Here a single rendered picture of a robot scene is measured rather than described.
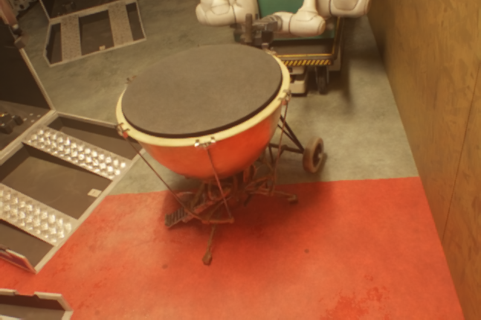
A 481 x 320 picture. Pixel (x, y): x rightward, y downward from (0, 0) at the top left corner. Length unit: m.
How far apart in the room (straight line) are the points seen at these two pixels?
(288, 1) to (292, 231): 1.51
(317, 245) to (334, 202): 0.28
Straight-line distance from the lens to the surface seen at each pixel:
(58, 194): 2.81
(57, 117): 3.34
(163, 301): 2.07
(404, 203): 2.28
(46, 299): 2.20
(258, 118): 1.53
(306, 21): 2.23
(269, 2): 2.97
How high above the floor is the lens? 1.68
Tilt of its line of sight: 39 degrees down
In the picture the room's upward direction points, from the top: 13 degrees counter-clockwise
